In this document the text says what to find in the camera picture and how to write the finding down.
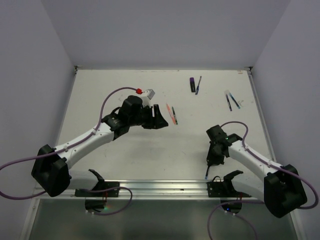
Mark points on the aluminium mounting rail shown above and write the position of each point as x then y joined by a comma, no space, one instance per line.
184,189

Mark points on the purple capped black marker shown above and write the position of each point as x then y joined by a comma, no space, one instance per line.
192,84

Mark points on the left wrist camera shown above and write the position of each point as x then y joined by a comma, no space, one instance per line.
147,96

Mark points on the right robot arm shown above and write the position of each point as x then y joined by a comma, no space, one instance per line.
276,185

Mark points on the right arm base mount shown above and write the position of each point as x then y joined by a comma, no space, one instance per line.
223,188

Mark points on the green gel pen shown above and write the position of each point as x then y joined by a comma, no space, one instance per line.
174,115

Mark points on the dark blue gel pen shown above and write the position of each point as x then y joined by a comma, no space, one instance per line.
228,101

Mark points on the orange clear pen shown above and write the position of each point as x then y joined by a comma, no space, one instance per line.
171,114

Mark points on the blue ballpoint pen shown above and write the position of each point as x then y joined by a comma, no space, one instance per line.
198,86

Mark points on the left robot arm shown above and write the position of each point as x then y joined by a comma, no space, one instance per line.
52,168

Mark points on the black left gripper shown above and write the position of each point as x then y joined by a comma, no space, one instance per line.
156,122

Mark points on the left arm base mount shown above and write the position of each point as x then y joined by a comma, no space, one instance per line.
97,206

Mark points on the teal gel pen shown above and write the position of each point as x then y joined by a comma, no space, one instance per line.
234,100

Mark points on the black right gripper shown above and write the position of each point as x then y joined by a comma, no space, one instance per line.
212,160

